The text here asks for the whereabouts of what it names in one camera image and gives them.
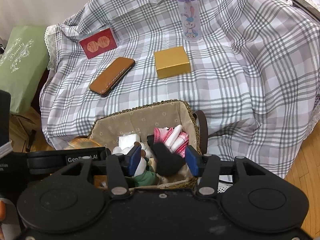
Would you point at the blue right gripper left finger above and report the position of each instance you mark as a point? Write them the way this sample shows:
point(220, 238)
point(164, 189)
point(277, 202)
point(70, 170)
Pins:
point(133, 159)

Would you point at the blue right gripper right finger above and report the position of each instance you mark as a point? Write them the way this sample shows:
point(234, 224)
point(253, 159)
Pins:
point(193, 160)

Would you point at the white fluffy plush toy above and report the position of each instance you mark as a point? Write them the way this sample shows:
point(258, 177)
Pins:
point(125, 151)

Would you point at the green plush toy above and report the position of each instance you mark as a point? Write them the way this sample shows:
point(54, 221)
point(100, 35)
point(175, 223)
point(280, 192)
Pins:
point(145, 174)

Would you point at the black round makeup sponge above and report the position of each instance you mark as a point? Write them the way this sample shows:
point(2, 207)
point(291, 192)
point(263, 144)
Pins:
point(167, 163)

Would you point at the white pink cloth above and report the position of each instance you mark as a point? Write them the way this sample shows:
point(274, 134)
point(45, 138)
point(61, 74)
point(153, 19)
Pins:
point(174, 138)

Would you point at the yellow floral drawstring pouch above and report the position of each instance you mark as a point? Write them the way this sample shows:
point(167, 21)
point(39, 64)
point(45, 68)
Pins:
point(81, 143)

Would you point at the woven basket with fabric liner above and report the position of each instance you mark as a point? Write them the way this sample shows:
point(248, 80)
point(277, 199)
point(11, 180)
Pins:
point(143, 120)

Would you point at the wooden cabinet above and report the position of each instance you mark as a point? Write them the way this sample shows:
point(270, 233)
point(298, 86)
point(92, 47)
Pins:
point(25, 132)

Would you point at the brown leather wallet case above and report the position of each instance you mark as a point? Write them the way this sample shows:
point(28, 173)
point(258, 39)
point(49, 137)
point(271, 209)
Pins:
point(111, 76)

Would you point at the yellow cardboard box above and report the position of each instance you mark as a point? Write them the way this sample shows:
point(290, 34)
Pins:
point(172, 62)

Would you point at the green embroidered pillow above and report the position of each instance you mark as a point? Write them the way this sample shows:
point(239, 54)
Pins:
point(23, 64)

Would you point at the grey plaid cloth cover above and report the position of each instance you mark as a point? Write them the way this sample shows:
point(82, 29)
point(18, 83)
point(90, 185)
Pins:
point(254, 73)

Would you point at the red and teal box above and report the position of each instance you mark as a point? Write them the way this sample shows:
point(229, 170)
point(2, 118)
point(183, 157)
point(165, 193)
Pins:
point(99, 42)

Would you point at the white lace cloth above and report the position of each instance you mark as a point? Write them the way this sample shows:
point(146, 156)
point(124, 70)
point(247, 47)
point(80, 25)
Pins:
point(52, 37)

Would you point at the purple lid cartoon bottle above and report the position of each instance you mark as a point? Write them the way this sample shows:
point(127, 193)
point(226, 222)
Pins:
point(190, 18)

